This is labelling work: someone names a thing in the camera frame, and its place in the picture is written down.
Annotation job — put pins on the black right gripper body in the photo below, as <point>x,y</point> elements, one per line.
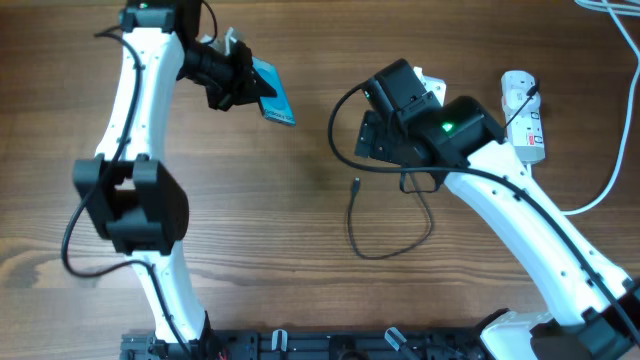
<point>384,141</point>

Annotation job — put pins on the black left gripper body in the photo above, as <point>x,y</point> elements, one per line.
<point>225,92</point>

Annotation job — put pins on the blue screen smartphone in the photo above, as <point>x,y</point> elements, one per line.
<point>277,108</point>

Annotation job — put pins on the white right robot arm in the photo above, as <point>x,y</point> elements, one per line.
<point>592,304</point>

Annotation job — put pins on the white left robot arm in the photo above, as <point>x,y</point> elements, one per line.
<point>131,198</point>

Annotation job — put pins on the white charger plug adapter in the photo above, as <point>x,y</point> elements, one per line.
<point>523,99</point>

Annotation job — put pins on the white power strip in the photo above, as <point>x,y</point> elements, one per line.
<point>524,130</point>

